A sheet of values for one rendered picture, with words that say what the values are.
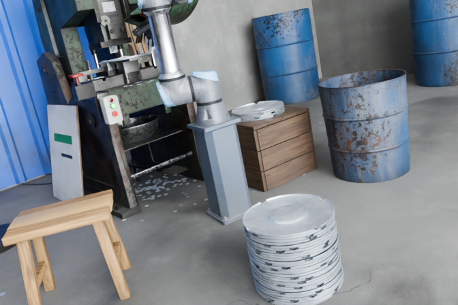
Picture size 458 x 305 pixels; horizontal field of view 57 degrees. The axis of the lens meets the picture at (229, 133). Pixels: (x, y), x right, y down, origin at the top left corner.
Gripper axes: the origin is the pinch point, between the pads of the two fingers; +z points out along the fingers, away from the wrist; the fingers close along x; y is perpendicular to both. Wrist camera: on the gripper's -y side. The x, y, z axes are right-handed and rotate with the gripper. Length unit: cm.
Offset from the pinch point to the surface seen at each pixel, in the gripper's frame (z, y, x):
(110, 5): -19.0, -8.5, 24.0
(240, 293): 27, -53, -129
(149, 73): 13.8, 1.5, 1.2
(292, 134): 24, 36, -78
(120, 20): -11.3, -4.6, 20.4
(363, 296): 13, -34, -160
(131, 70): 9.2, -11.0, 0.6
